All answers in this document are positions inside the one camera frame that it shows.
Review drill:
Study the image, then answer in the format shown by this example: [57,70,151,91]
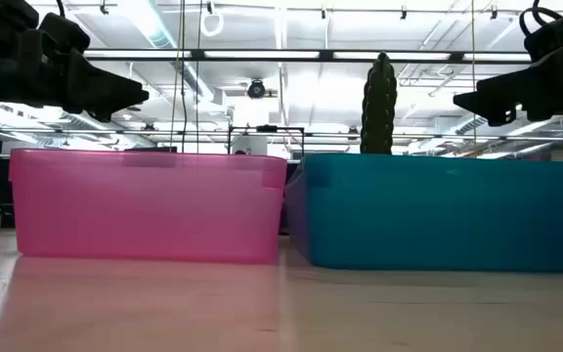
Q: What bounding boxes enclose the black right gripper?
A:
[453,36,563,128]

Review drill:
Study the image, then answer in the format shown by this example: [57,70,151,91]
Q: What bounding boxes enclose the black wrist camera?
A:
[518,0,563,63]
[38,12,92,53]

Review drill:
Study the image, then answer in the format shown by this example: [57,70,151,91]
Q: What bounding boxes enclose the black overhead camera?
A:
[246,79,267,100]

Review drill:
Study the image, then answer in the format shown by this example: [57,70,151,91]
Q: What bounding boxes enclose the small black background frame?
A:
[227,124,307,155]

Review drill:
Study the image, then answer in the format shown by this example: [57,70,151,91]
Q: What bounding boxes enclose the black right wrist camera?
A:
[518,0,563,63]

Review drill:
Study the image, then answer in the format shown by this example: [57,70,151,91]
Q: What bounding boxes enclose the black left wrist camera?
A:
[38,12,92,53]

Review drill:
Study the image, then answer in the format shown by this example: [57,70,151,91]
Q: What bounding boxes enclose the pink translucent plastic bin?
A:
[8,148,288,266]

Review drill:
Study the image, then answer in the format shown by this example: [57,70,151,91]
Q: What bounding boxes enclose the blue translucent plastic bin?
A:
[284,153,563,274]

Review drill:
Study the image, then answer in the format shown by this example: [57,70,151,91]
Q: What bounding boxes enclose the thin hanging cable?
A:
[168,0,203,154]

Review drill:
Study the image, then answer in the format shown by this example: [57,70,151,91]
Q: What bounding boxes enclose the black overhead crossbar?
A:
[83,48,532,65]

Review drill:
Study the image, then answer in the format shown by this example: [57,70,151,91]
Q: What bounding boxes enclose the green cactus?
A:
[359,52,399,155]

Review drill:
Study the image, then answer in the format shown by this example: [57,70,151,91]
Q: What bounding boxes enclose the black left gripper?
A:
[0,27,151,124]

